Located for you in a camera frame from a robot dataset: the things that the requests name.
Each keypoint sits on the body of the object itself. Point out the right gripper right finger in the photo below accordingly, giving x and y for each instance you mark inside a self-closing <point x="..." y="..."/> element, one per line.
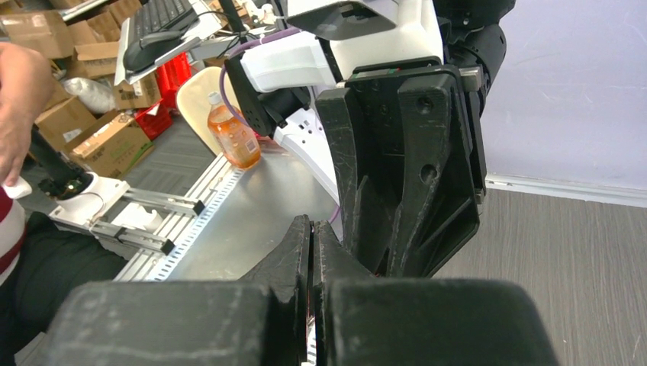
<point x="361" y="319"/>

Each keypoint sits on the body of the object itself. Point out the red crate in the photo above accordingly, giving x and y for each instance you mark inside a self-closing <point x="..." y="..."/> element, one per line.
<point x="170" y="77"/>

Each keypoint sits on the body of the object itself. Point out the orange drink bottle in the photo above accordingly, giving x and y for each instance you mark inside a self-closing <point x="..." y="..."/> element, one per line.
<point x="236" y="140"/>

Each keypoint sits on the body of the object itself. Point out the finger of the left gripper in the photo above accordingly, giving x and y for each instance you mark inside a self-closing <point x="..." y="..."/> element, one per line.
<point x="425" y="230"/>
<point x="366" y="196"/>

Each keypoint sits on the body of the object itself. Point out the person's hand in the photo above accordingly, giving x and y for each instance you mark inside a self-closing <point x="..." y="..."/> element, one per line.
<point x="26" y="87"/>

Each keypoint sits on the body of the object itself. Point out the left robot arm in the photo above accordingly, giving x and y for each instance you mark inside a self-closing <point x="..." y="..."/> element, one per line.
<point x="277" y="80"/>

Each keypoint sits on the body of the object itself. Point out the white slotted cable duct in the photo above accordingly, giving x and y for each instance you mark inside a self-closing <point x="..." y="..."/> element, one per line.
<point x="220" y="189"/>

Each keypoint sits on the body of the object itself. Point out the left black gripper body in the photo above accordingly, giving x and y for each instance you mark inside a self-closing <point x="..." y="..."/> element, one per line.
<point x="376" y="88"/>

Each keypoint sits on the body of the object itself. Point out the cardboard boxes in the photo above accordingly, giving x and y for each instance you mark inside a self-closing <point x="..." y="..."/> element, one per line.
<point x="65" y="116"/>

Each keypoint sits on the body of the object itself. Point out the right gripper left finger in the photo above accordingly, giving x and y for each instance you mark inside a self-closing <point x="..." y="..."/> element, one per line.
<point x="260" y="319"/>

